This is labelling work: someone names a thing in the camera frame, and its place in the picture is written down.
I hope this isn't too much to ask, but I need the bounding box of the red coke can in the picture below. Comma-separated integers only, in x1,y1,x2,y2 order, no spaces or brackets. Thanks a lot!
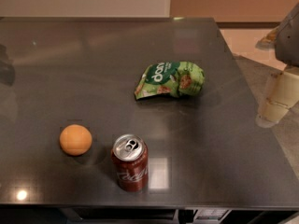
111,133,149,192

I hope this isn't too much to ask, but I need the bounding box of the orange fruit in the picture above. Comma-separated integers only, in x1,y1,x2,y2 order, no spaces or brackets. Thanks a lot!
59,124,93,156

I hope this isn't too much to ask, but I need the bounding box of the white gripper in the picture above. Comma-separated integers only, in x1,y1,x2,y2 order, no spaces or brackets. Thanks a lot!
256,3,299,128

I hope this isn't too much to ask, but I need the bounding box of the green snack bag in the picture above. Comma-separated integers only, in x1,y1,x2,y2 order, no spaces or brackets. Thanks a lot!
135,62,205,100

